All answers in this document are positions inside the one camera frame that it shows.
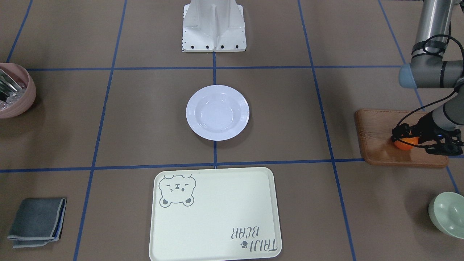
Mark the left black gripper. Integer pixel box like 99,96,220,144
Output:
391,112,463,156

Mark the orange fruit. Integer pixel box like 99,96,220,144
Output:
393,137,419,151

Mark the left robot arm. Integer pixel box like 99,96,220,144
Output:
391,0,464,156

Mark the cream bear serving tray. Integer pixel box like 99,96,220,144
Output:
149,167,283,261

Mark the wooden cutting board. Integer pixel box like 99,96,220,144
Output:
355,108,449,168

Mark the green bowl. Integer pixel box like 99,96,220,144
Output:
428,192,464,239

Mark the white round plate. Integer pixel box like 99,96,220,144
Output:
186,85,251,141

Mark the folded grey cloth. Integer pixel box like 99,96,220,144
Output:
7,197,67,248

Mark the pink bowl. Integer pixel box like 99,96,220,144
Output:
0,63,37,119

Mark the ice cubes pile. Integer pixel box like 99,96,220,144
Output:
0,87,27,111

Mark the metal scoop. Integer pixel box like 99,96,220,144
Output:
0,69,22,102

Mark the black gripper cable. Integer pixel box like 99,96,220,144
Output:
393,87,464,131

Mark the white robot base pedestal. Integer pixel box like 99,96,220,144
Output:
181,0,247,53

